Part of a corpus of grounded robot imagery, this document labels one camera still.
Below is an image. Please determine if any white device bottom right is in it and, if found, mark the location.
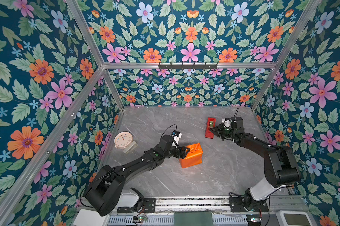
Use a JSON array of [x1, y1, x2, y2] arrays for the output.
[[276, 210, 317, 226]]

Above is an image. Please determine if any green centre box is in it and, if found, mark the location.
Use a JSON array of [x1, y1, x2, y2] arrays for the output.
[[174, 211, 213, 226]]

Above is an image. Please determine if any yellow wrapping paper sheet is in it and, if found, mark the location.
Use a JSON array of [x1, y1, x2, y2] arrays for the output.
[[179, 143, 203, 169]]

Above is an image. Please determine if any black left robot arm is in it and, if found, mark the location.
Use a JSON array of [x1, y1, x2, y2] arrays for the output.
[[83, 130, 190, 217]]

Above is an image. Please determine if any round white analog clock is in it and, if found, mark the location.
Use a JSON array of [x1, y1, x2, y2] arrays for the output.
[[114, 131, 133, 149]]

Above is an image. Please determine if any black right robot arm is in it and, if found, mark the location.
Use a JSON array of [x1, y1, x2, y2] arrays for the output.
[[210, 116, 301, 204]]

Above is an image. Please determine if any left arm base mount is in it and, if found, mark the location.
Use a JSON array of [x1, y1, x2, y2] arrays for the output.
[[114, 190, 156, 214]]

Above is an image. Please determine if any red tape dispenser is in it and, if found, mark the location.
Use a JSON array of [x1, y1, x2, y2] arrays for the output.
[[205, 117, 216, 139]]

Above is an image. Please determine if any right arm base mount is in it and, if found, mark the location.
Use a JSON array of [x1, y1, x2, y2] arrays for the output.
[[228, 195, 269, 213]]

